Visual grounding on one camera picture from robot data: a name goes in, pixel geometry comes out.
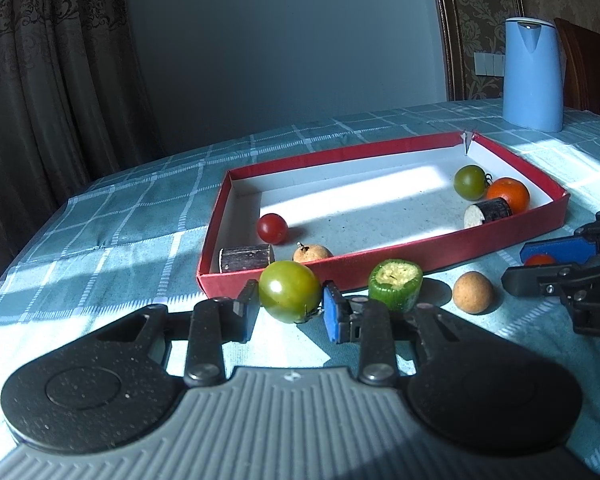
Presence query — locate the red cherry tomato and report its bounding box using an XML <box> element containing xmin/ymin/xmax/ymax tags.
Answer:
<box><xmin>524</xmin><ymin>254</ymin><xmax>556</xmax><ymax>266</ymax></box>
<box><xmin>257</xmin><ymin>214</ymin><xmax>288</xmax><ymax>245</ymax></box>

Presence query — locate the green cucumber piece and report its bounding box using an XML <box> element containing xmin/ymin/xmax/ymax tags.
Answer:
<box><xmin>368</xmin><ymin>259</ymin><xmax>424</xmax><ymax>312</ymax></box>

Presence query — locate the round brown longan fruit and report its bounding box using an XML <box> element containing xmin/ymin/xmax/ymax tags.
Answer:
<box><xmin>452</xmin><ymin>271</ymin><xmax>494</xmax><ymax>314</ymax></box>

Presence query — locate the large green tomato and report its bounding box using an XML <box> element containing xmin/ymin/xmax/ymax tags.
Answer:
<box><xmin>259</xmin><ymin>261</ymin><xmax>322</xmax><ymax>323</ymax></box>

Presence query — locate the small green tomato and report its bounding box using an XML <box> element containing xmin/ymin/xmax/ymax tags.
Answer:
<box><xmin>453</xmin><ymin>165</ymin><xmax>492</xmax><ymax>202</ymax></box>

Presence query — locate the dark sugarcane piece left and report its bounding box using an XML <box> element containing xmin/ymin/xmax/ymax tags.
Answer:
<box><xmin>218</xmin><ymin>244</ymin><xmax>275</xmax><ymax>273</ymax></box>

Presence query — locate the orange tangerine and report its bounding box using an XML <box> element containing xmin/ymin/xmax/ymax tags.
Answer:
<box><xmin>486</xmin><ymin>177</ymin><xmax>530</xmax><ymax>214</ymax></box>

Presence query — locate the teal plaid tablecloth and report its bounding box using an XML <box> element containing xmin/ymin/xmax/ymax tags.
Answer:
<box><xmin>0</xmin><ymin>99</ymin><xmax>600</xmax><ymax>472</ymax></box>

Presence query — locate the red cardboard box tray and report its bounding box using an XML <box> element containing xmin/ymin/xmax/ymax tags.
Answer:
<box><xmin>196</xmin><ymin>131</ymin><xmax>569</xmax><ymax>296</ymax></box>

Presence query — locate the dark wooden chair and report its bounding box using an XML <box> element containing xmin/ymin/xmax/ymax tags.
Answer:
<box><xmin>555</xmin><ymin>18</ymin><xmax>600</xmax><ymax>115</ymax></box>

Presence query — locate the blue electric kettle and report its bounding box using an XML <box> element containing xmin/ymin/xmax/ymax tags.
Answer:
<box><xmin>503</xmin><ymin>16</ymin><xmax>564</xmax><ymax>132</ymax></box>

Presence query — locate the dark patterned curtain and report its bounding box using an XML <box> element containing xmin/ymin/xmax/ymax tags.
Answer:
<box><xmin>0</xmin><ymin>0</ymin><xmax>163</xmax><ymax>276</ymax></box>

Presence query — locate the white wall switch panel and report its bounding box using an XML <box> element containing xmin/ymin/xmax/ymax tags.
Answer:
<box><xmin>474</xmin><ymin>52</ymin><xmax>505</xmax><ymax>77</ymax></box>

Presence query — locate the dark wooden wall frame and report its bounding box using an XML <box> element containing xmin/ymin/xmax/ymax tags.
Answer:
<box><xmin>436</xmin><ymin>0</ymin><xmax>466</xmax><ymax>101</ymax></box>

